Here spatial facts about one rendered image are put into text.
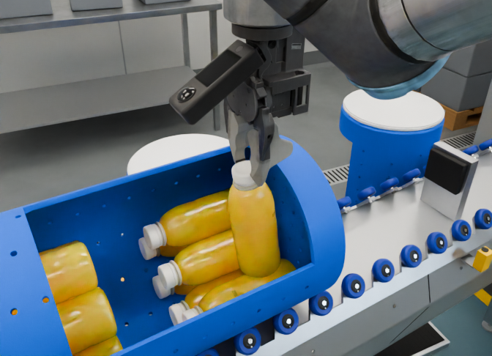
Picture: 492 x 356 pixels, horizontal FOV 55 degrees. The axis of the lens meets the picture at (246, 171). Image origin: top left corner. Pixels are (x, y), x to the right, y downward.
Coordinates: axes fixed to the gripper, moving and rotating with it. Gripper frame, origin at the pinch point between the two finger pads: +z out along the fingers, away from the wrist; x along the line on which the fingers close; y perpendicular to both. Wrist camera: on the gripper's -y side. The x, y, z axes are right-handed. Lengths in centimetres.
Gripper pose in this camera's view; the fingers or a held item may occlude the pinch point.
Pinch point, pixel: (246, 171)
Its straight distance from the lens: 64.4
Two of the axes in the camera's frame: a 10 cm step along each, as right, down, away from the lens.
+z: 0.0, 8.4, 5.4
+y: 8.5, -2.8, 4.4
